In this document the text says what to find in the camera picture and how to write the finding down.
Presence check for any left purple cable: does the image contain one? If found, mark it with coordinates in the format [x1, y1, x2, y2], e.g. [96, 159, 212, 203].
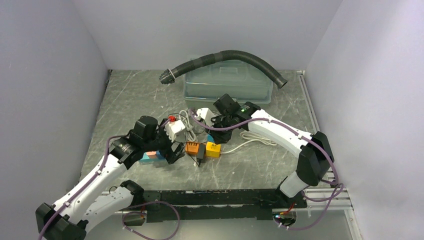
[36, 119, 181, 240]

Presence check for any yellow cube socket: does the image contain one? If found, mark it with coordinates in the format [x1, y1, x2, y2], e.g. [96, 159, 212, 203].
[205, 141, 221, 158]

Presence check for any white cable of orange strip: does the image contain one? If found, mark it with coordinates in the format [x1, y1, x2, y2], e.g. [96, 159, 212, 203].
[220, 130, 279, 156]

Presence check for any teal power strip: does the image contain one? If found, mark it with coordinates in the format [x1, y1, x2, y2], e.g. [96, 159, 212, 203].
[138, 152, 166, 164]

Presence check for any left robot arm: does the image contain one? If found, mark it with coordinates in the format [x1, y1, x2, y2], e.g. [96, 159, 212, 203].
[35, 115, 186, 240]

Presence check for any black power adapter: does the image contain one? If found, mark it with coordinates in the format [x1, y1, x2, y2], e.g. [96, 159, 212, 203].
[195, 144, 206, 167]

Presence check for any purple cable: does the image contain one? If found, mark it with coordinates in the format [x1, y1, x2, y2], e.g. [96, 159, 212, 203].
[188, 108, 345, 232]
[36, 119, 181, 240]

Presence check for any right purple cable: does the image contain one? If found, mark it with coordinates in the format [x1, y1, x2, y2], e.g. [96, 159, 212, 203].
[188, 108, 345, 232]

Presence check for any black corrugated hose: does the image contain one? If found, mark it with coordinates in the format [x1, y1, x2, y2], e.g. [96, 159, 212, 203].
[158, 50, 289, 91]

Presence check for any pink small block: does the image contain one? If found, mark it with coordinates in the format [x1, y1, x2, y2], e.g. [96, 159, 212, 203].
[145, 151, 157, 158]

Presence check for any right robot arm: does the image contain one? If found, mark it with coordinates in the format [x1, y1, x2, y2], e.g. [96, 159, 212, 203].
[195, 94, 334, 208]

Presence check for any light blue adapter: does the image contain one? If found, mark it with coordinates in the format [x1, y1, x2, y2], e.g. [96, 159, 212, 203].
[206, 134, 215, 143]

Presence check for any aluminium rail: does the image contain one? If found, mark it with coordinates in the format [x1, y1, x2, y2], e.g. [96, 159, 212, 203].
[59, 188, 354, 216]

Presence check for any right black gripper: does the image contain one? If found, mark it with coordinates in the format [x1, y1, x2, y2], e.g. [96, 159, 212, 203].
[205, 114, 235, 145]

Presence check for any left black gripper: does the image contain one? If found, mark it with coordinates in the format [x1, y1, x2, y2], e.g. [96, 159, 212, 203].
[142, 119, 185, 164]

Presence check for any orange power strip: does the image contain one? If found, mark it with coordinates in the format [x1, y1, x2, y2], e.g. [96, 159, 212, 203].
[185, 141, 201, 156]

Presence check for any translucent green storage box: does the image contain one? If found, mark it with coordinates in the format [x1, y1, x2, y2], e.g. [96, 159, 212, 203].
[183, 60, 274, 105]

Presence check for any blue cube socket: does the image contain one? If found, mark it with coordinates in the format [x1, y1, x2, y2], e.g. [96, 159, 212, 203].
[156, 151, 166, 160]

